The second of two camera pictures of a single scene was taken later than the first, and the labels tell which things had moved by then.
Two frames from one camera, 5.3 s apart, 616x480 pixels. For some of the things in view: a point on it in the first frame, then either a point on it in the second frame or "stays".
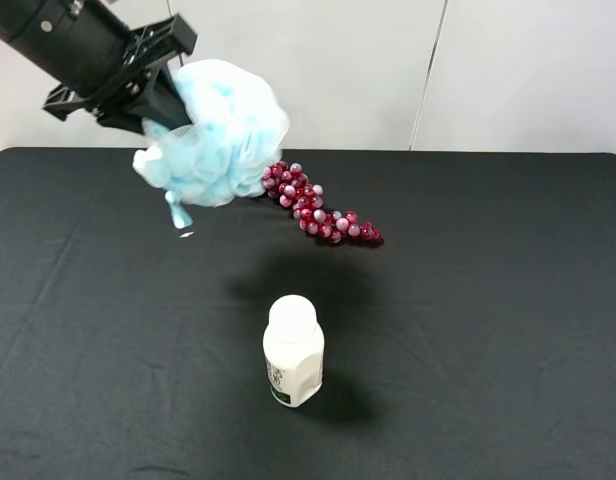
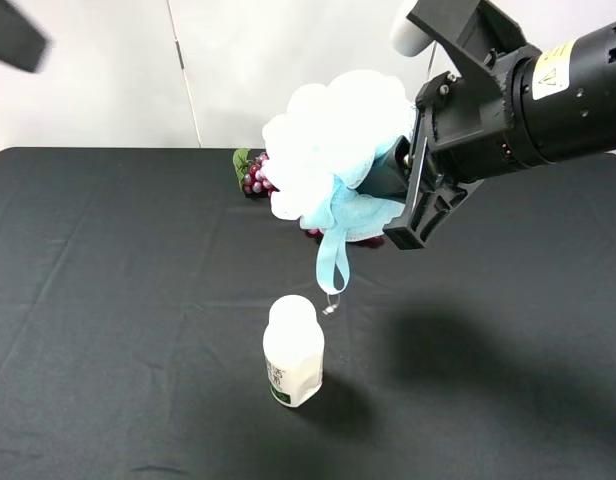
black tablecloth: x=484 y=338 stays
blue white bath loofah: x=237 y=125 -> x=329 y=129
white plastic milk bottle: x=293 y=349 stays
